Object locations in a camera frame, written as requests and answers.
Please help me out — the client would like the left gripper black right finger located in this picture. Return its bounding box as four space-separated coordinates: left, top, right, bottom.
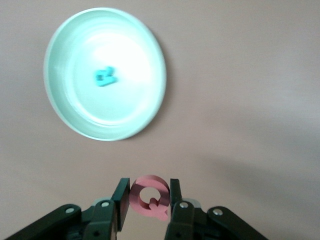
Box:
164 178 270 240

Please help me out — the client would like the green plate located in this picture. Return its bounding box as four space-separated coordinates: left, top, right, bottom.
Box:
43 6 168 142

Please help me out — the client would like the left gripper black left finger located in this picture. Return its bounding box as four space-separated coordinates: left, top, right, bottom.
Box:
2 177 131 240

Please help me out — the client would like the teal capital letter R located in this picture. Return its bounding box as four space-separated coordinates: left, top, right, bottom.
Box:
94 66 119 88

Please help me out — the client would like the red capital letter Q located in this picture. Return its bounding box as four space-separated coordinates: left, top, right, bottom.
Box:
128 174 171 222

